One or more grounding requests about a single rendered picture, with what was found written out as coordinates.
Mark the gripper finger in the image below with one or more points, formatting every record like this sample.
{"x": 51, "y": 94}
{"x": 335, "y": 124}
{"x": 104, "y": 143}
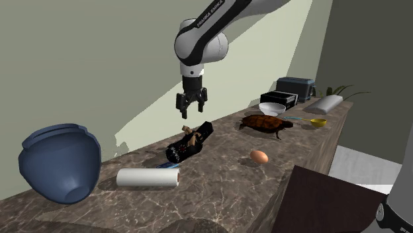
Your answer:
{"x": 202, "y": 96}
{"x": 184, "y": 103}

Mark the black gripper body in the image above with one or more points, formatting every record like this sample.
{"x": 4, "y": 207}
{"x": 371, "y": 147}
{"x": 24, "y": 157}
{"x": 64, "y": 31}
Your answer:
{"x": 192, "y": 84}

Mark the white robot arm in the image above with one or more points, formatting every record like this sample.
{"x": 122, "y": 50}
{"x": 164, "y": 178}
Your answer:
{"x": 206, "y": 42}

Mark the blue pen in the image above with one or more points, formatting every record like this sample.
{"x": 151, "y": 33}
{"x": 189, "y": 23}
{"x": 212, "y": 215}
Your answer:
{"x": 167, "y": 165}

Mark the brown turtle figure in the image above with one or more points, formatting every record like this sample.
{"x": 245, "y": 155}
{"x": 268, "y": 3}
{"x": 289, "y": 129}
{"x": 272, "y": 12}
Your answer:
{"x": 264, "y": 123}

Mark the white bowl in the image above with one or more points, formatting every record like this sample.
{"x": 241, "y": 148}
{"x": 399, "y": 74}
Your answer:
{"x": 272, "y": 108}

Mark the black box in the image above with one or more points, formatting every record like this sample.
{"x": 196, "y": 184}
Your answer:
{"x": 279, "y": 98}

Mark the brown egg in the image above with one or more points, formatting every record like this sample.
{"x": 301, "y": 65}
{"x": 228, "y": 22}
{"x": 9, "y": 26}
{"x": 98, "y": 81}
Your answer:
{"x": 259, "y": 157}

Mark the white paper towel roll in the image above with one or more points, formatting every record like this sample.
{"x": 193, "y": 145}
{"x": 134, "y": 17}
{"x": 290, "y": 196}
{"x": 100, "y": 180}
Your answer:
{"x": 146, "y": 177}

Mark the blue-grey toaster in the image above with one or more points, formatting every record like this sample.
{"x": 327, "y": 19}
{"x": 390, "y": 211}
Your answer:
{"x": 295, "y": 87}

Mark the yellow measuring spoon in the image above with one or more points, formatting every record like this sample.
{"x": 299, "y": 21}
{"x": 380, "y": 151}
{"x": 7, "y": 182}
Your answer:
{"x": 317, "y": 122}

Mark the grey rounded block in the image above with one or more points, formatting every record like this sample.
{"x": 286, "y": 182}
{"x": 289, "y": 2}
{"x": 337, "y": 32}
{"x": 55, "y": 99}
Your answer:
{"x": 324, "y": 104}

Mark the green potted plant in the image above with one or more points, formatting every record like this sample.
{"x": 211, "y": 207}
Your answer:
{"x": 335, "y": 90}

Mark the blue round vase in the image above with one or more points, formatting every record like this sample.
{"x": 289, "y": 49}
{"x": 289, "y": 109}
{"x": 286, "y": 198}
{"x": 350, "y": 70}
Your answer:
{"x": 59, "y": 161}

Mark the dark brown robot stand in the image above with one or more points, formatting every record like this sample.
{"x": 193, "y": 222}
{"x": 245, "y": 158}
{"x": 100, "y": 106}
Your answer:
{"x": 322, "y": 203}

